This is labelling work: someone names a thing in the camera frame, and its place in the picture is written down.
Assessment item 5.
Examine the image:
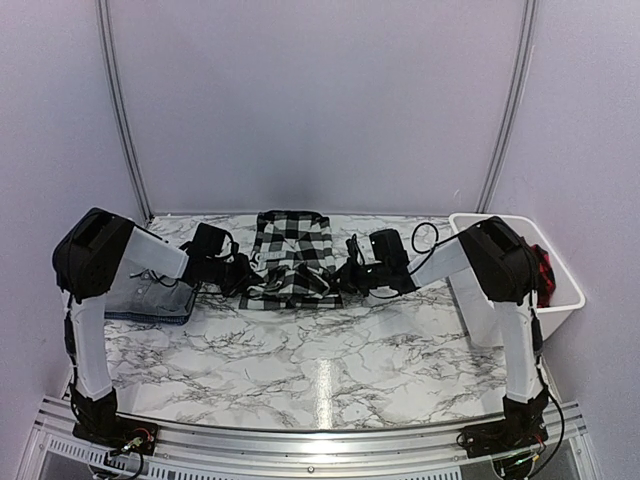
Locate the white plastic bin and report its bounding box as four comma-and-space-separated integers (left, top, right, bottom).
449, 214, 585, 348

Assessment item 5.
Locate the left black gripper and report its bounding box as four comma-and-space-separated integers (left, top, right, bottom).
206, 253, 263, 299

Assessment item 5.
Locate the red black plaid shirt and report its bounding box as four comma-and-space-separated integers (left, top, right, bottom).
530, 244, 557, 308

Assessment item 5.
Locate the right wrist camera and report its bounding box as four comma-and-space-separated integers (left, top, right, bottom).
346, 234, 365, 265

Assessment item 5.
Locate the black white plaid shirt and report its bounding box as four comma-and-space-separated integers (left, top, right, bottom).
239, 210, 343, 310

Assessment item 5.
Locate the right wall metal profile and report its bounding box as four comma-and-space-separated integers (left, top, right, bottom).
475, 0, 539, 213

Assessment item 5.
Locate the grey shirt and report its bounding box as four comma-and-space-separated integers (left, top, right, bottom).
105, 269, 199, 317

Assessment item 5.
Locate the left wall metal profile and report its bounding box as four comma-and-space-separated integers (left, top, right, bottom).
95, 0, 154, 225

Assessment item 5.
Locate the blue checked shirt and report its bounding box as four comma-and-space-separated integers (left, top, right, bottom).
104, 311, 190, 326

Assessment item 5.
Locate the aluminium front rail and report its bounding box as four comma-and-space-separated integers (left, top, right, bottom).
17, 397, 601, 479

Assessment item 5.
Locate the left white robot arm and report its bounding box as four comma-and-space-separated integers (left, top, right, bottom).
52, 208, 257, 445

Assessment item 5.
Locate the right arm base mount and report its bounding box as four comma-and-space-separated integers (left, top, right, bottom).
456, 420, 549, 458

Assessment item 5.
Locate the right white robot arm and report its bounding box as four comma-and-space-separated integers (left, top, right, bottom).
333, 216, 549, 448

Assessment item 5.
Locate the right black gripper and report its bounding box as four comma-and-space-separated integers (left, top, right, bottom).
325, 258, 390, 297

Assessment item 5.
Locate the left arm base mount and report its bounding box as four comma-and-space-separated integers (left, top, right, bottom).
72, 416, 159, 455

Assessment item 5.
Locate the wall metal profile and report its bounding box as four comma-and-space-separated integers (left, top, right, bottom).
475, 0, 539, 213
95, 0, 154, 225

